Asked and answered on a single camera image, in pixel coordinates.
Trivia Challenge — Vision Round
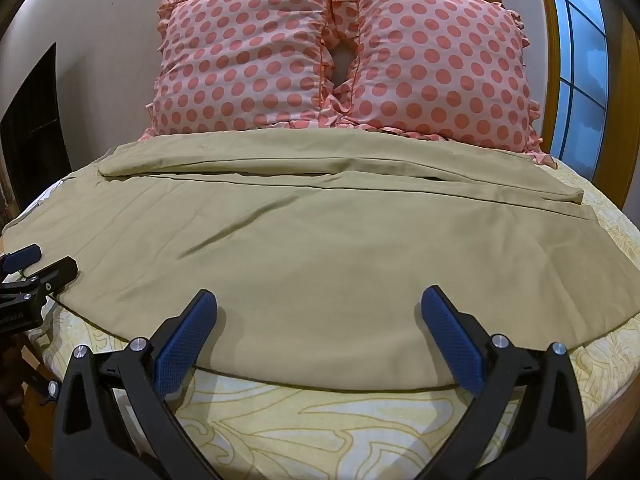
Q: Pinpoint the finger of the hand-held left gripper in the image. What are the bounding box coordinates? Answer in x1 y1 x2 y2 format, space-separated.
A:
0 243 42 276
20 256 79 306

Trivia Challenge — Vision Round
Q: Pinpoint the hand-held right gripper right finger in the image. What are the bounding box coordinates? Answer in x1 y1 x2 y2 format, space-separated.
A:
415 285 601 480

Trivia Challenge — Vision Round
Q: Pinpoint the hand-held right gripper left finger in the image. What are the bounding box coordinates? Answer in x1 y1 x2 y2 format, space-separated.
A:
51 288 226 480

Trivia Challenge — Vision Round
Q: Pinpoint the olive green blanket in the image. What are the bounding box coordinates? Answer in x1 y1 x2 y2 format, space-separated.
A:
0 130 640 393

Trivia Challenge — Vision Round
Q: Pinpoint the yellow patterned bed sheet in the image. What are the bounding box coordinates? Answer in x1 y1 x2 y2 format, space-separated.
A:
10 162 640 480

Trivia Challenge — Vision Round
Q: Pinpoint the pink polka dot pillow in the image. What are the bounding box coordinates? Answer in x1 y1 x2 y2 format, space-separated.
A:
137 0 346 142
320 0 560 170

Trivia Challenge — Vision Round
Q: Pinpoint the wooden framed window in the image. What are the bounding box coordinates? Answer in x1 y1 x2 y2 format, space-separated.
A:
446 0 640 221

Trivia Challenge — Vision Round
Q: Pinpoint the wooden bed frame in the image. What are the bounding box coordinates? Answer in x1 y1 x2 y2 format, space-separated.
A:
582 400 640 480

